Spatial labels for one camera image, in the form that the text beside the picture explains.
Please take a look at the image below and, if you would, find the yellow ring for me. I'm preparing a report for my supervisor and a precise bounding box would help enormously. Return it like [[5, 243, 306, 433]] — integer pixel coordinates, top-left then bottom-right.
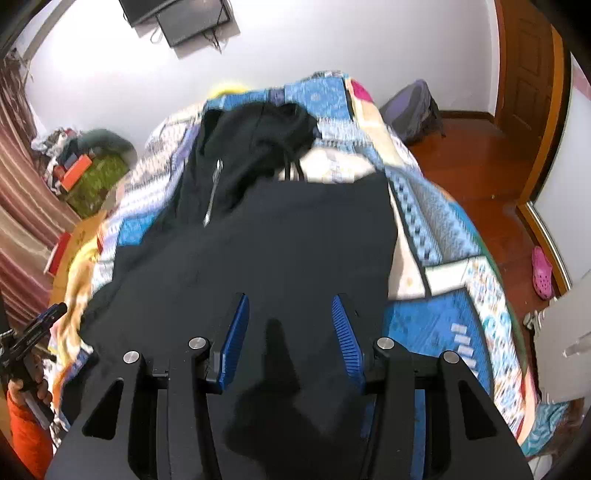
[[208, 80, 250, 99]]

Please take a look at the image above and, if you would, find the white suitcase with stickers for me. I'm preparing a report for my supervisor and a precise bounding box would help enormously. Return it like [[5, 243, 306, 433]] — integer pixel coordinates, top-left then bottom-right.
[[524, 281, 591, 404]]

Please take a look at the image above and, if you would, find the small wooden table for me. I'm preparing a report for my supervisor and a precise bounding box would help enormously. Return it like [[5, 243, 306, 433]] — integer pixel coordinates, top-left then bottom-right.
[[46, 210, 109, 278]]

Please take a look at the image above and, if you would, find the small black monitor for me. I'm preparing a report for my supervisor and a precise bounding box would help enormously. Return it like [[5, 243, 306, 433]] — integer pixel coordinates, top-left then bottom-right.
[[154, 0, 233, 48]]

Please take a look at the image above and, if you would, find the person's left forearm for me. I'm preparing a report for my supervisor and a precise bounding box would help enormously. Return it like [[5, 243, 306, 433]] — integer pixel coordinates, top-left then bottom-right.
[[7, 398, 55, 480]]

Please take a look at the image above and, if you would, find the orange box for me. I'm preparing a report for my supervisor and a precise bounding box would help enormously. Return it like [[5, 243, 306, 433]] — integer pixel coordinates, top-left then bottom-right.
[[60, 154, 92, 191]]

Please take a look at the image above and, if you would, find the black cable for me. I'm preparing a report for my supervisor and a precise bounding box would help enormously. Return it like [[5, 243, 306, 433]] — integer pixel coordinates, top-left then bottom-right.
[[209, 23, 232, 55]]

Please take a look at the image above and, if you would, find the white wardrobe door with hearts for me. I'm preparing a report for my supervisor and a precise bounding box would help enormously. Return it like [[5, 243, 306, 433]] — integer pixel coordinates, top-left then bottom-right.
[[517, 51, 591, 298]]

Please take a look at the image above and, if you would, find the black hooded jacket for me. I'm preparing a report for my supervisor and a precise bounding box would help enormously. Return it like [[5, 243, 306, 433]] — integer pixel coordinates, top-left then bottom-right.
[[60, 104, 400, 480]]

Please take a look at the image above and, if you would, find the grey green cushion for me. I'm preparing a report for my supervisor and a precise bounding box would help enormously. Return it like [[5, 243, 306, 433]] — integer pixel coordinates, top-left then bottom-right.
[[76, 129, 137, 162]]

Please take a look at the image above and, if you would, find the person's left hand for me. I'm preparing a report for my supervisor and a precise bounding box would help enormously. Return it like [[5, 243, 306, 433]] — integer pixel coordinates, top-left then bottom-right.
[[8, 375, 54, 408]]

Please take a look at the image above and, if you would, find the green cloth covered cabinet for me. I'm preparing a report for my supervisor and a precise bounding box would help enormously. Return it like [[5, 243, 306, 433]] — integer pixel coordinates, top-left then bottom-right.
[[62, 154, 133, 220]]

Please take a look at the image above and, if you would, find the grey backpack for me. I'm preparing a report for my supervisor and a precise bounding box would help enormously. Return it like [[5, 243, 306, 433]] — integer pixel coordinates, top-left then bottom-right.
[[379, 79, 446, 145]]

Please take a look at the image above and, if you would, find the black wall television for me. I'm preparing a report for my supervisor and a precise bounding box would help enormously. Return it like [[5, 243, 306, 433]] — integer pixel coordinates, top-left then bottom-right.
[[119, 0, 181, 27]]

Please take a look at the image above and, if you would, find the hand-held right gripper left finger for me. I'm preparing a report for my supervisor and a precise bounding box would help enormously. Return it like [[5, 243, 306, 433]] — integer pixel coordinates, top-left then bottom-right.
[[44, 292, 252, 480]]

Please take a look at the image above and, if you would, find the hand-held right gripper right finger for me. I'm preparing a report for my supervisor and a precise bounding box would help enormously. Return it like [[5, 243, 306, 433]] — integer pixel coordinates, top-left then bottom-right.
[[330, 294, 534, 480]]

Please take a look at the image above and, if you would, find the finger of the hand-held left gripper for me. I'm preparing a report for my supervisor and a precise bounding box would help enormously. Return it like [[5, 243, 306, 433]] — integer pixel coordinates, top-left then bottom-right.
[[21, 302, 68, 342]]

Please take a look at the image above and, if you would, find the blue patchwork blanket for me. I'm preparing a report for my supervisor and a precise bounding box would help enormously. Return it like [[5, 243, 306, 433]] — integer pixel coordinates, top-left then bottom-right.
[[99, 70, 573, 457]]

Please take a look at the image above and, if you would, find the red box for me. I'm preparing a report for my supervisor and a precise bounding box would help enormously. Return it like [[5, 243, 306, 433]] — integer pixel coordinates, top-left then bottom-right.
[[44, 231, 72, 275]]

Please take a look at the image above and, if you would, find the pink clog shoe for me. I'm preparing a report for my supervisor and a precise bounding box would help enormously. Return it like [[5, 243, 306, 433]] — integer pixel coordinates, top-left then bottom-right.
[[531, 246, 554, 300]]

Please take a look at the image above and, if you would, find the striped brown curtain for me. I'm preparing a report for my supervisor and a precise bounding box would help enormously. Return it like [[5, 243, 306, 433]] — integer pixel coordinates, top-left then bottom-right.
[[0, 58, 81, 333]]

